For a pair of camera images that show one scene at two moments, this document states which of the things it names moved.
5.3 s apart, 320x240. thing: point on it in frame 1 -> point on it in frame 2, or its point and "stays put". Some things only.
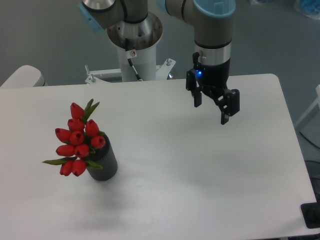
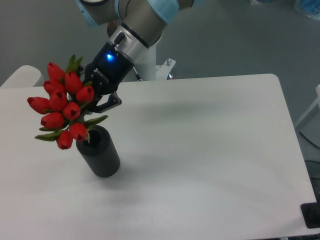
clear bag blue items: (309, 8) stays put
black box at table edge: (310, 213) stays put
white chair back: (25, 76) stays put
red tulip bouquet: (79, 140) -> (66, 95)
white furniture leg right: (316, 101) stays put
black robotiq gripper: (212, 79) -> (105, 72)
